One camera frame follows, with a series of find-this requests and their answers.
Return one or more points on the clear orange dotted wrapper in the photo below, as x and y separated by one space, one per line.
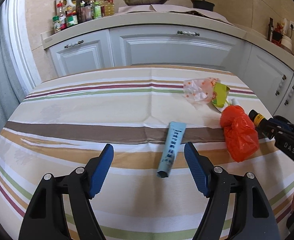
200 91

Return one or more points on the yellow label black bottle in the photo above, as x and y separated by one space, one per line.
259 120

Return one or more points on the black cooking pot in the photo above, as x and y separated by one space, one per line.
203 4

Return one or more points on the striped tablecloth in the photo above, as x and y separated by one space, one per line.
65 122

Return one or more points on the white jar appliance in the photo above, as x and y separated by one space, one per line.
286 42

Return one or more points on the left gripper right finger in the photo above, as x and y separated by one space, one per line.
253 217

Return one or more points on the beige countertop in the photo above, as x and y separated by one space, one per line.
169 18

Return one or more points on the cooking oil bottle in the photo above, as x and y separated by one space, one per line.
109 7

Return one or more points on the white spice rack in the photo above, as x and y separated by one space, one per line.
68 5

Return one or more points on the wall power socket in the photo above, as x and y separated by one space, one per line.
291 25

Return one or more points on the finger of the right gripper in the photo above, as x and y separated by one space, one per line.
270 133
285 123

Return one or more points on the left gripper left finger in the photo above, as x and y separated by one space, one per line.
45 216

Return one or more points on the dark olive oil bottle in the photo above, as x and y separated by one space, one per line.
270 29

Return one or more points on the red plastic bag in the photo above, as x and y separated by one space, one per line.
240 135

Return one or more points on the silver white snack wrapper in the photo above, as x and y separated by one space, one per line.
233 102

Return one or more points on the white kitchen cabinets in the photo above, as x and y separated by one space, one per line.
271 80

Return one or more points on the yellow green wrapper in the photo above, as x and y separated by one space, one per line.
220 97

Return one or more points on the red figurine decoration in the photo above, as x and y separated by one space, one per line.
277 35

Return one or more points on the light blue ointment tube box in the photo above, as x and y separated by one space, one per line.
173 141

